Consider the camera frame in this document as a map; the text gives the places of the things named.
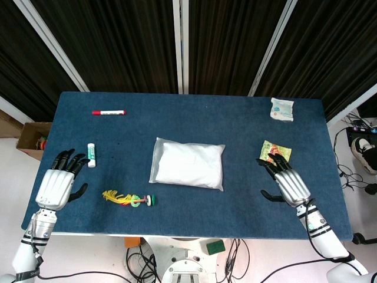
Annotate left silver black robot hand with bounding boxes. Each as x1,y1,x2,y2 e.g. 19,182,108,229
35,149,91,212

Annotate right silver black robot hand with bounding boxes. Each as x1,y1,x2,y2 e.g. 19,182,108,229
255,153,312,207

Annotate clear plastic zip bag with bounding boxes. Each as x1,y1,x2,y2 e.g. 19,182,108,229
148,137,227,192

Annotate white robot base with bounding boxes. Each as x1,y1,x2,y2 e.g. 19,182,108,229
144,235,230,283

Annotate green snack packet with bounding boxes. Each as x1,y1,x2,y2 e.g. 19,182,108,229
258,140,293,166

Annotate white green lip balm tube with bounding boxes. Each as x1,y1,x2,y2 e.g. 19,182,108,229
87,143,97,168

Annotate brown cardboard box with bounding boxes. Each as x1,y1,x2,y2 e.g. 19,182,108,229
16,122,53,162

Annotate white tissue pack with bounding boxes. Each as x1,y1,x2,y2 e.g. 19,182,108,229
270,97,295,122

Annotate yellow feather shuttlecock toy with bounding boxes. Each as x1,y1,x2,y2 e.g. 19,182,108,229
102,190,157,209

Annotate black white sneaker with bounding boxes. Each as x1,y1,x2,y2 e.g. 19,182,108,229
350,136,377,175

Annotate black caster wheel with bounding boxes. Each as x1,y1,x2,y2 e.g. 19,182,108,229
352,232,377,246

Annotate red white marker pen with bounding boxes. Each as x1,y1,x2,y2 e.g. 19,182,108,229
91,109,127,116

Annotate orange block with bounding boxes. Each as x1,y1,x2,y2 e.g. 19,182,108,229
124,236,142,248

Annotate green block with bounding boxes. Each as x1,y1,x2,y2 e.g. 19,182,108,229
206,239,226,256

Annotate blue felt table cover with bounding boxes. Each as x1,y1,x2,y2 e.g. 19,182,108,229
21,91,353,240

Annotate black pleated curtain panel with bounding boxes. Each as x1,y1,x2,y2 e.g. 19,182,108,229
188,0,287,96
255,0,377,121
31,0,178,94
0,0,80,122

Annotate black cables beside table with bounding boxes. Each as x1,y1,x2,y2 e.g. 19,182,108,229
334,111,377,195

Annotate black cable bundle under table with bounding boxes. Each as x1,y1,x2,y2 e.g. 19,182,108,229
125,238,251,283

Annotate white metal frame post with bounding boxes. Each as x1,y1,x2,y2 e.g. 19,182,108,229
173,0,190,95
248,0,298,97
13,0,90,93

